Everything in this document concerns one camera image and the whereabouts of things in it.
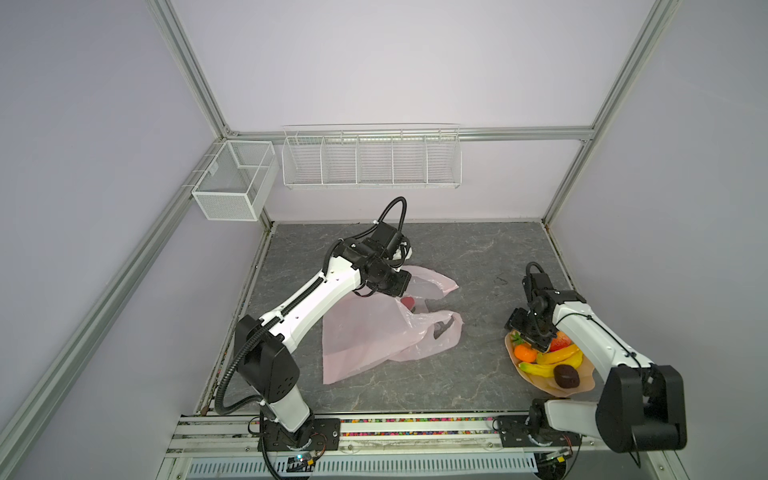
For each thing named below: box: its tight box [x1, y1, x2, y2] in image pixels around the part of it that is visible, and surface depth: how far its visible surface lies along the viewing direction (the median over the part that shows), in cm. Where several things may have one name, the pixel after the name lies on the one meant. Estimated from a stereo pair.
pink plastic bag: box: [322, 265, 464, 385], surface depth 82 cm
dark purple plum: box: [554, 364, 580, 388], surface depth 78 cm
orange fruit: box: [514, 344, 537, 363], surface depth 82 cm
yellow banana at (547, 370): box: [519, 360, 567, 377], surface depth 82 cm
